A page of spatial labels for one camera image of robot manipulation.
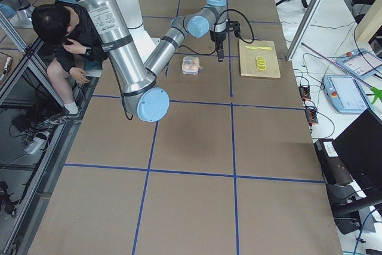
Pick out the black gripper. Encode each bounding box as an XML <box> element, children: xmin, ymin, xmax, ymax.
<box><xmin>210</xmin><ymin>29</ymin><xmax>227</xmax><ymax>62</ymax></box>

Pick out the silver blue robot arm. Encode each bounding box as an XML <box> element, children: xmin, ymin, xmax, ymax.
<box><xmin>60</xmin><ymin>0</ymin><xmax>227</xmax><ymax>122</ymax></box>

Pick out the clear plastic egg box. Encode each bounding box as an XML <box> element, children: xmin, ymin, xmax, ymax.
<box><xmin>181</xmin><ymin>56</ymin><xmax>203</xmax><ymax>75</ymax></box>

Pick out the yellow plastic knife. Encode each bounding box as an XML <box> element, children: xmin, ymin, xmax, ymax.
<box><xmin>245</xmin><ymin>45</ymin><xmax>272</xmax><ymax>51</ymax></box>

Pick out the wooden cutting board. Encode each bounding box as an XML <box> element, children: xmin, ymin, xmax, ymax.
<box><xmin>239</xmin><ymin>40</ymin><xmax>281</xmax><ymax>78</ymax></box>

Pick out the teach pendant near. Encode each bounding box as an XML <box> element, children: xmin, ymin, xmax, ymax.
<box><xmin>323</xmin><ymin>75</ymin><xmax>369</xmax><ymax>114</ymax></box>

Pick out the teach pendant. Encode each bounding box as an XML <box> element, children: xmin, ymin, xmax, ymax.
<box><xmin>323</xmin><ymin>75</ymin><xmax>369</xmax><ymax>114</ymax></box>
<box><xmin>336</xmin><ymin>48</ymin><xmax>381</xmax><ymax>79</ymax></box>

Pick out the teach pendant far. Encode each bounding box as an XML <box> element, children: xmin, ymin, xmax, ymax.
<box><xmin>336</xmin><ymin>48</ymin><xmax>381</xmax><ymax>79</ymax></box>

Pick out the person in black shirt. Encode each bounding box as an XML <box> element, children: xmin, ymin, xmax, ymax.
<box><xmin>31</xmin><ymin>1</ymin><xmax>107</xmax><ymax>125</ymax></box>

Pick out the reacher grabber stick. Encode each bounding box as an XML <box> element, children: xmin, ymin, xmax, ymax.
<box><xmin>301</xmin><ymin>42</ymin><xmax>382</xmax><ymax>104</ymax></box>

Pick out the black monitor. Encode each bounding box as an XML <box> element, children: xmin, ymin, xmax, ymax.
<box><xmin>333</xmin><ymin>109</ymin><xmax>381</xmax><ymax>192</ymax></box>

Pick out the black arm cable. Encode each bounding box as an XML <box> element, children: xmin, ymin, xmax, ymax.
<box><xmin>219</xmin><ymin>8</ymin><xmax>255</xmax><ymax>44</ymax></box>

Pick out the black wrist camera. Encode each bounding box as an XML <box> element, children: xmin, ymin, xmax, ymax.
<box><xmin>226</xmin><ymin>20</ymin><xmax>241</xmax><ymax>38</ymax></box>

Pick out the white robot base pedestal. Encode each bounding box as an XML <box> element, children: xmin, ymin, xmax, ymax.
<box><xmin>116</xmin><ymin>0</ymin><xmax>156</xmax><ymax>62</ymax></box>

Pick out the aluminium frame post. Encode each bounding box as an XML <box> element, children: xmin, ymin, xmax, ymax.
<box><xmin>286</xmin><ymin>0</ymin><xmax>322</xmax><ymax>61</ymax></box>

